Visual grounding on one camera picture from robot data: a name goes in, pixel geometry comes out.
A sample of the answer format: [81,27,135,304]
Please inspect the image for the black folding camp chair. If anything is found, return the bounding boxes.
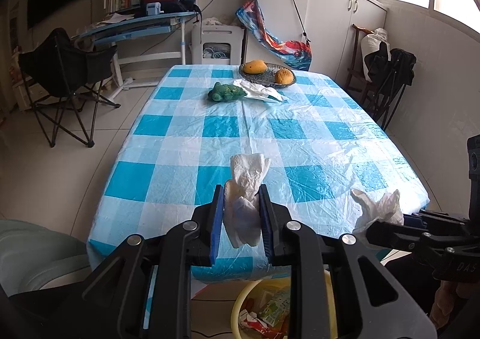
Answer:
[19,28,121,148]

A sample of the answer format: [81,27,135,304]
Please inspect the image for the white wall cabinet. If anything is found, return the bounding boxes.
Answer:
[249,0,388,81]

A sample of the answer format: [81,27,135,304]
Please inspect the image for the black cord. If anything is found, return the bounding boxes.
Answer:
[259,0,312,47]

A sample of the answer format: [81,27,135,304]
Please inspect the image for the white tissue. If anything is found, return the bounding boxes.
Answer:
[224,153,271,249]
[350,189,405,235]
[232,79,289,103]

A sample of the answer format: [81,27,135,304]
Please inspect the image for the colourful printed cloth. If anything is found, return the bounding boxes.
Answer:
[235,0,313,71]

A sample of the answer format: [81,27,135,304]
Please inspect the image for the yellow mango with dark spot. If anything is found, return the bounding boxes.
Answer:
[243,60,268,74]

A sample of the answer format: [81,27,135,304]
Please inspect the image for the loose papers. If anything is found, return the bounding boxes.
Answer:
[98,13,136,23]

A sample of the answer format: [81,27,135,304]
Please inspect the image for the blue and green milk carton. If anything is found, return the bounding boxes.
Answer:
[257,288,291,326]

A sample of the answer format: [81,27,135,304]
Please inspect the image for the yellow plastic bin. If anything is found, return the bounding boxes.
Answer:
[230,271,338,339]

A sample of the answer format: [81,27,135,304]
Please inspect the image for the person's right hand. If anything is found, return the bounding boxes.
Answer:
[429,281,471,329]

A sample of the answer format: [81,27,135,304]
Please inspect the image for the blue study desk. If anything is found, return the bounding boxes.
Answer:
[71,11,203,90]

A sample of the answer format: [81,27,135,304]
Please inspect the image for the pale green cushioned seat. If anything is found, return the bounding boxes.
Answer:
[0,219,92,296]

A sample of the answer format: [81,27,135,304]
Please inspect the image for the white bag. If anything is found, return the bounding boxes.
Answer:
[361,28,391,83]

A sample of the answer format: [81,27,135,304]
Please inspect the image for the red and white snack wrapper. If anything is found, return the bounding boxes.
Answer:
[239,309,289,338]

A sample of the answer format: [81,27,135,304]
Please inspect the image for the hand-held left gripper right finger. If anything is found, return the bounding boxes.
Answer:
[258,183,437,339]

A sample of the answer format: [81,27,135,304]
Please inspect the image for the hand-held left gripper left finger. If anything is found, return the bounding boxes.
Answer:
[80,183,226,339]

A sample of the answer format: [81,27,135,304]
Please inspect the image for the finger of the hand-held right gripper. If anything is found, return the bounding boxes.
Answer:
[403,211,470,229]
[365,222,447,262]

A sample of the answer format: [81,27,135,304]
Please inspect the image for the wooden chair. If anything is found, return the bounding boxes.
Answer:
[345,24,379,100]

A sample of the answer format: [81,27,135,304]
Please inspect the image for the dark woven fruit tray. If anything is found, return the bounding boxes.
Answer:
[239,62,297,89]

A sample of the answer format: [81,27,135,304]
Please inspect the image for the green frog toy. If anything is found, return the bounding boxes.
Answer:
[208,82,248,103]

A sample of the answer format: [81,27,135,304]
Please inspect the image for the blue white checkered tablecloth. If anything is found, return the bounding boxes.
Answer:
[86,64,430,281]

